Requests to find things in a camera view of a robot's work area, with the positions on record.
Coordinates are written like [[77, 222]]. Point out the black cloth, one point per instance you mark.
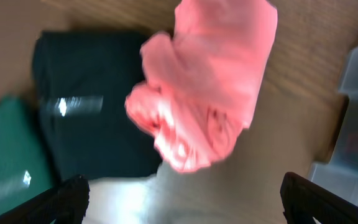
[[82, 80]]

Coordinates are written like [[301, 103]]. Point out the salmon pink cloth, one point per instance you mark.
[[202, 83]]

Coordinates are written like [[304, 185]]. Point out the dark green cloth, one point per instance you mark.
[[25, 171]]

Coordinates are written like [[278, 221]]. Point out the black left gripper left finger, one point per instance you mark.
[[64, 204]]

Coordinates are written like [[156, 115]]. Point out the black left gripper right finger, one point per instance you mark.
[[307, 203]]

